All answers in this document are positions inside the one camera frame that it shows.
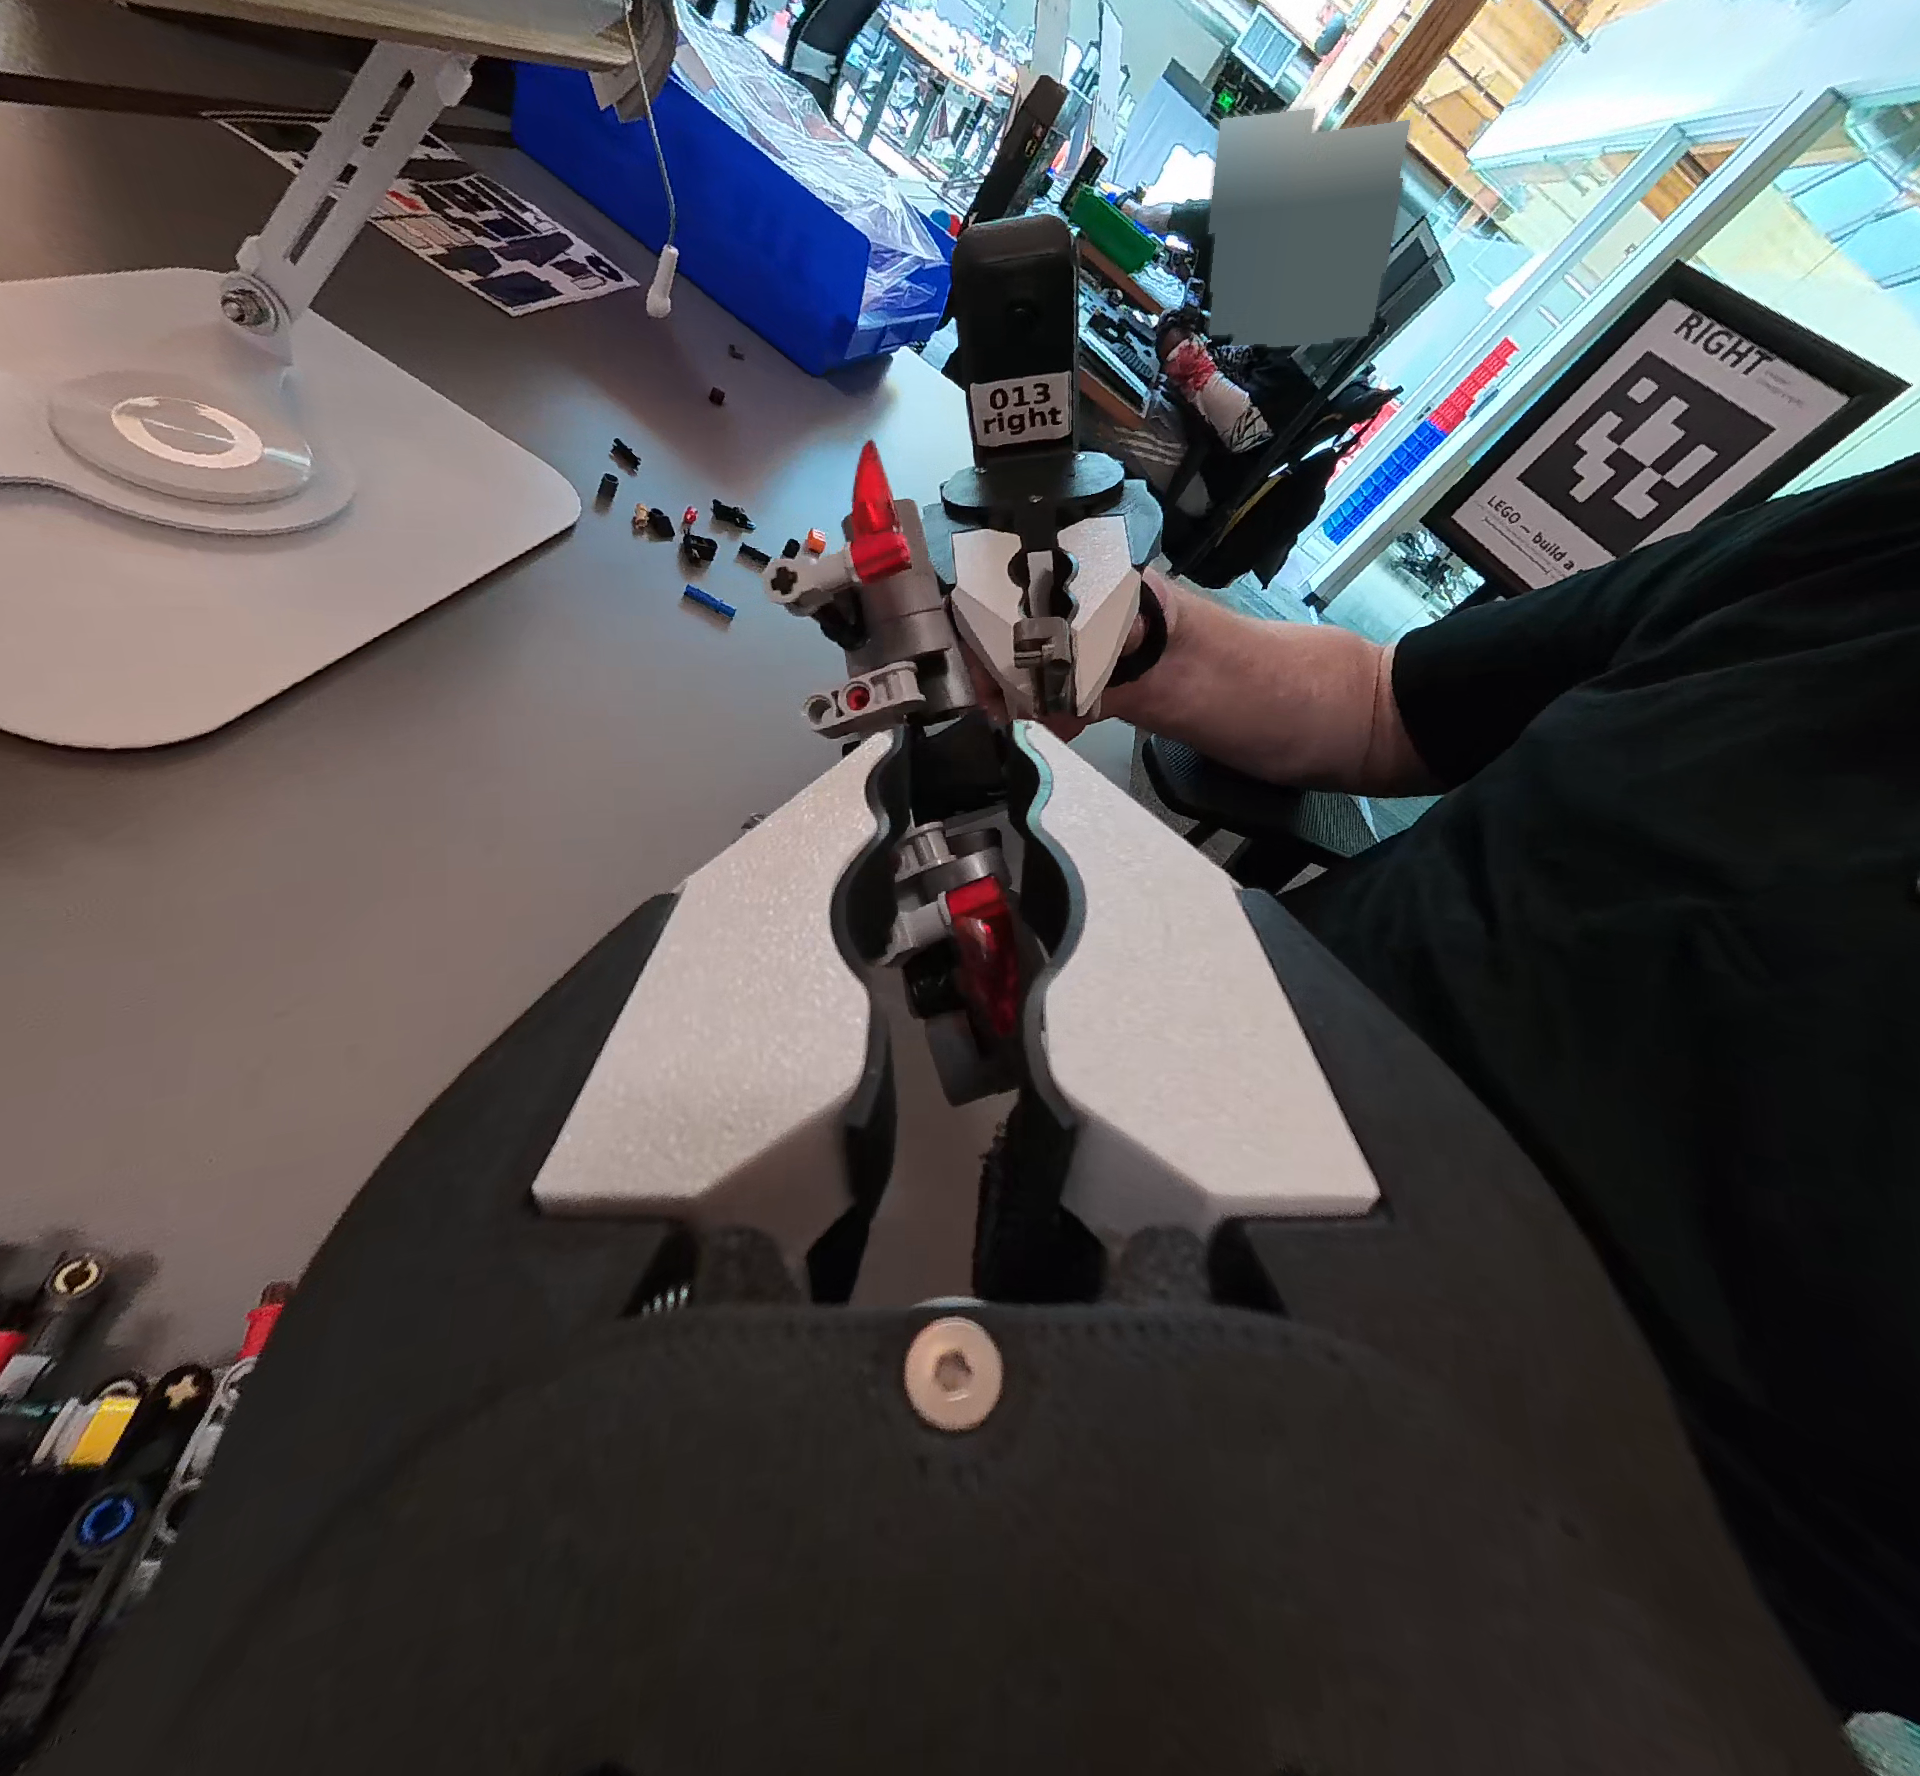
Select blue plastic bin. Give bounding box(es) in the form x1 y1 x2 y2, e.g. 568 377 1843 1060
507 41 958 380

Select green plastic bin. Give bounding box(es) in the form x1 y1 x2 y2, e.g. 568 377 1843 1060
1067 189 1169 274

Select person's right forearm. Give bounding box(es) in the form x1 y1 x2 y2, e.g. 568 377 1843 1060
1187 591 1445 792

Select white book stand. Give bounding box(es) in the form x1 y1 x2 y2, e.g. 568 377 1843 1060
0 0 682 752

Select stack of red blue bins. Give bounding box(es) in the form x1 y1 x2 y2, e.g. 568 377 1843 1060
1321 337 1519 545

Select black sticker sheet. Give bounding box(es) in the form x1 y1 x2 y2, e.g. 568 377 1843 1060
209 114 642 318

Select clear plastic bags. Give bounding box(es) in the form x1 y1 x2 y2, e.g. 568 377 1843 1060
669 0 958 352

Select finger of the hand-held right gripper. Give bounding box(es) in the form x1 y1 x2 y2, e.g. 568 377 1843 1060
948 528 1040 726
1047 523 1136 732

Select lego car model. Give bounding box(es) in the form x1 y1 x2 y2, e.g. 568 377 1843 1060
0 1245 297 1751

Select scattered small lego pieces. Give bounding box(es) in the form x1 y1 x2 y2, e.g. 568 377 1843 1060
594 340 830 580

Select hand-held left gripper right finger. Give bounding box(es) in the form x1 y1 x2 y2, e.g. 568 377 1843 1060
976 722 1381 1301

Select person's right hand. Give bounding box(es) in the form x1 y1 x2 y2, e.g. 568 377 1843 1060
1047 571 1205 746

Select grey and red lego assembly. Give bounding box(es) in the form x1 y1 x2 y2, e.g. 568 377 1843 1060
760 442 1055 1106

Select black monitor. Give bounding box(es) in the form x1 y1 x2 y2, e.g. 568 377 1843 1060
991 72 1114 226

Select person's black shirt torso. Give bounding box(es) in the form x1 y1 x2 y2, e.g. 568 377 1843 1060
1287 456 1920 1724

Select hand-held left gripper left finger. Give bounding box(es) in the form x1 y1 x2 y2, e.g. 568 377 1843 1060
532 726 916 1301

